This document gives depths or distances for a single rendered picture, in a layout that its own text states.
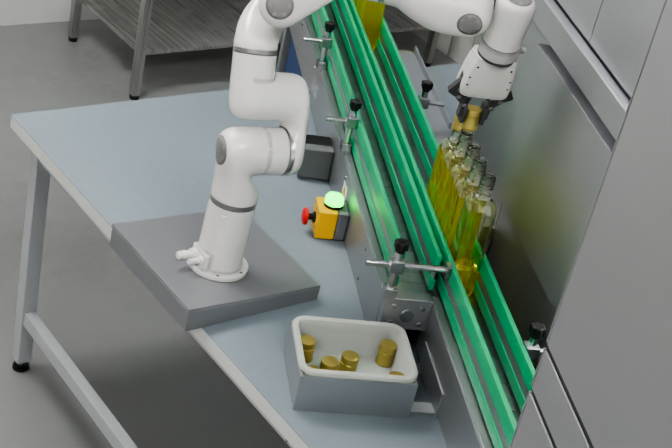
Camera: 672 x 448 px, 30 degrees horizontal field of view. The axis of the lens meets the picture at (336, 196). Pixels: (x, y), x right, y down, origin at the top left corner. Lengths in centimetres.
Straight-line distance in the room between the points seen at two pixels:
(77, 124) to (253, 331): 88
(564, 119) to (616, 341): 114
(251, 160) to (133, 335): 137
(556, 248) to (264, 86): 63
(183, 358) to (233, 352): 121
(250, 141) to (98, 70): 284
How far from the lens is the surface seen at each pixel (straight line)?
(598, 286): 135
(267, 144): 241
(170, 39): 509
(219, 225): 248
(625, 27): 229
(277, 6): 230
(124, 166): 297
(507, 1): 235
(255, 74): 238
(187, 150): 308
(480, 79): 244
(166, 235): 264
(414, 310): 245
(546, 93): 251
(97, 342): 364
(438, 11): 230
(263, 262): 262
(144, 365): 358
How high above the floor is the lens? 219
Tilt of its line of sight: 29 degrees down
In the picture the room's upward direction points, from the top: 13 degrees clockwise
